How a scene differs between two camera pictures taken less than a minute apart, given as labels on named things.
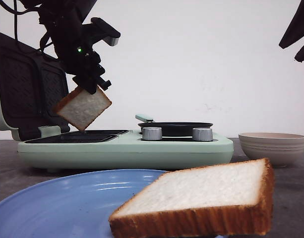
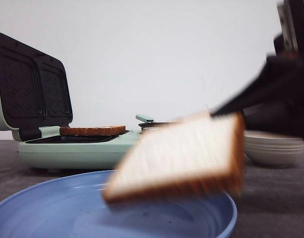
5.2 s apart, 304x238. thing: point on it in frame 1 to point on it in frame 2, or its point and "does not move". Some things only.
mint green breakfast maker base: x=124 y=149 does not move
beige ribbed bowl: x=281 y=148 does not move
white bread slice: x=228 y=200 to x=196 y=150
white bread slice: x=82 y=108 to x=114 y=130
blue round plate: x=78 y=205 does not move
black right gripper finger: x=300 y=26 to x=283 y=78
